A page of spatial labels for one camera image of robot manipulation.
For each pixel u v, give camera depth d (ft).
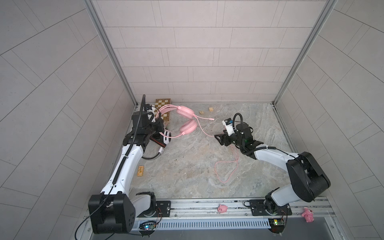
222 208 2.28
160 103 3.69
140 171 2.69
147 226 2.11
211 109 3.67
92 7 2.33
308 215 2.23
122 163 1.48
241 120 2.14
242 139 2.22
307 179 1.42
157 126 2.24
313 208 2.36
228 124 2.47
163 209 2.32
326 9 2.37
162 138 2.85
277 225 2.23
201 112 3.58
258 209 2.33
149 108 2.20
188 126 2.47
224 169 2.77
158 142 2.93
